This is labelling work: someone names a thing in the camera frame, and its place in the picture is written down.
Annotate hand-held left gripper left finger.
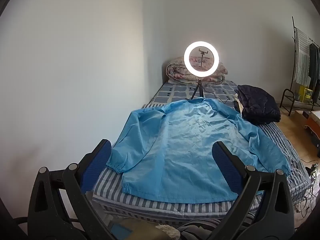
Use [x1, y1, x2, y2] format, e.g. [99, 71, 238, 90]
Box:
[27, 139, 115, 240]

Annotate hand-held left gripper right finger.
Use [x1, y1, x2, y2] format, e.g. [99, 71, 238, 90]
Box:
[207, 141, 295, 240]

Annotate light blue zip jacket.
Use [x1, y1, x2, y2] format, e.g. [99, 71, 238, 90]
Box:
[106, 97, 292, 204]

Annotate black metal clothes rack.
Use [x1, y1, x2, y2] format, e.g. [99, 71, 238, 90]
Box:
[279, 16, 320, 117]

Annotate folded beige garment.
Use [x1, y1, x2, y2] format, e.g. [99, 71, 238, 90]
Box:
[235, 95, 244, 114]

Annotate blue white striped blanket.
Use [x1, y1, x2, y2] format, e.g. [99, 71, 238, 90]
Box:
[92, 120, 313, 230]

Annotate folded navy down jacket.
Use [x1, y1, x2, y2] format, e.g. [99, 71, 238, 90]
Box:
[235, 84, 282, 125]

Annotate dark cloth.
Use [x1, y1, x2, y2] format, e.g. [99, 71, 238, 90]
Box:
[176, 217, 218, 240]

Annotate olive cloth with fur trim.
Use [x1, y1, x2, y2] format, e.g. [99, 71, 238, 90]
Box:
[107, 217, 181, 240]

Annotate blue grey checked bed sheet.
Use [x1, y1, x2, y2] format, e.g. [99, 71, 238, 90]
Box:
[147, 81, 240, 110]

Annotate orange brown furniture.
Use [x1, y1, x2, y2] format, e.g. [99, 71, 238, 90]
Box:
[304, 110, 320, 140]

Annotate folded floral quilt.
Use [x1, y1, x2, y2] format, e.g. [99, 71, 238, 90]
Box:
[166, 57, 228, 84]

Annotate yellow box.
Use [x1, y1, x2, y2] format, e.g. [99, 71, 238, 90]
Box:
[299, 86, 313, 103]

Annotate hanging striped towel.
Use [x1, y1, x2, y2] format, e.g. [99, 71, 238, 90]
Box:
[294, 28, 312, 87]

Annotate hanging dark green garment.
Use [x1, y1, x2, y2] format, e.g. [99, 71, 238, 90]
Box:
[308, 43, 320, 97]

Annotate black ring light cable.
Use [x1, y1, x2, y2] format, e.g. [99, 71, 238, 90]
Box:
[202, 90, 238, 105]

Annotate tangle of black cables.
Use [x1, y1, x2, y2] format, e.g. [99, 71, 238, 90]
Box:
[295, 159, 320, 218]

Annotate ring light on black tripod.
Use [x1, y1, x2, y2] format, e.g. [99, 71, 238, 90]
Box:
[184, 41, 220, 101]

